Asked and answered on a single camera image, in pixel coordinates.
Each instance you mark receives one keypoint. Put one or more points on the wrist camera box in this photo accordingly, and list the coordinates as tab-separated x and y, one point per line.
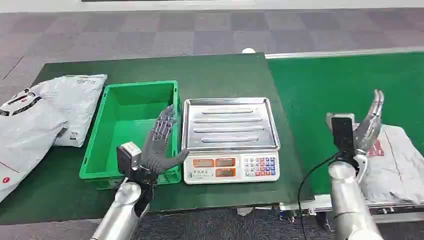
342	136
127	157

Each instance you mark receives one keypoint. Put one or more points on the white round knob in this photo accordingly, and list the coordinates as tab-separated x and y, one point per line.
248	50

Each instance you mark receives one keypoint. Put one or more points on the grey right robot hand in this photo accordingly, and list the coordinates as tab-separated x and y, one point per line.
367	132

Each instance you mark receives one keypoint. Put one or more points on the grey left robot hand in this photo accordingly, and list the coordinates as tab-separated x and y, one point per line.
155	152

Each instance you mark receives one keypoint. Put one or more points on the dark green table mat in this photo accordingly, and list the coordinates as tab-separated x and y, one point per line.
215	76

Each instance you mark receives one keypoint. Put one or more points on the silver conveyor frame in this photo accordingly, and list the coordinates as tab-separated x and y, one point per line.
318	201

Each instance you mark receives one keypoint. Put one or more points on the pale grey labelled parcel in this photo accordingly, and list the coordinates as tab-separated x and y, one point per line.
79	106

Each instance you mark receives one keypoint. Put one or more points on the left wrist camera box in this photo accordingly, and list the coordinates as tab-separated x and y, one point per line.
127	157

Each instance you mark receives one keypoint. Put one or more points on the green plastic crate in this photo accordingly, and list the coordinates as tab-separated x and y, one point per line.
122	112

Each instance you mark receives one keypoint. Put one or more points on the large grey black-print parcel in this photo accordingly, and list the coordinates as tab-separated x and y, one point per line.
26	139

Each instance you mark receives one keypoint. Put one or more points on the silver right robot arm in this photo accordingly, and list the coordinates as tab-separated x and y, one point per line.
348	198

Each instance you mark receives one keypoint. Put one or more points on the grey red-print parcel bag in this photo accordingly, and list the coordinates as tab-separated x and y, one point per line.
397	172

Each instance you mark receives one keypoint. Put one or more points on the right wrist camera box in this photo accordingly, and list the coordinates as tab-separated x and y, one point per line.
342	136

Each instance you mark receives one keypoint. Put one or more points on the steel scale tray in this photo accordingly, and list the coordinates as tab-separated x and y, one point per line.
232	109

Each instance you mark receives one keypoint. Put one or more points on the white electronic weighing scale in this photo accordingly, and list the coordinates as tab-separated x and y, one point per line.
228	177

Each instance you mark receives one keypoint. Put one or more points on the green conveyor belt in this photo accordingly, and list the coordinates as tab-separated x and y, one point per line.
314	99

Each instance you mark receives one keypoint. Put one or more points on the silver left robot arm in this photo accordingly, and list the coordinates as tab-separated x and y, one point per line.
122	212

